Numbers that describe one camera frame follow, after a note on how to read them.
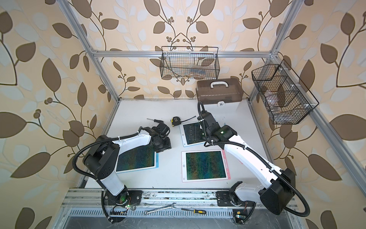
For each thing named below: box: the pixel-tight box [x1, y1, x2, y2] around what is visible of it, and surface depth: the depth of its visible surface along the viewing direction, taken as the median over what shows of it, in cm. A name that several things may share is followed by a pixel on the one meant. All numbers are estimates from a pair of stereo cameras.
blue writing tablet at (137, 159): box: [115, 145, 160, 175], surface depth 88 cm
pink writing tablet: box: [181, 149, 231, 183], surface depth 86 cm
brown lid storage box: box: [195, 77, 244, 115], surface depth 104 cm
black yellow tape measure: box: [170, 115, 197, 127], surface depth 107 cm
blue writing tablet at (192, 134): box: [178, 121, 207, 147], surface depth 98 cm
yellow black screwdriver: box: [181, 208, 207, 215], surface depth 72 cm
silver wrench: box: [143, 202, 177, 216], surface depth 72 cm
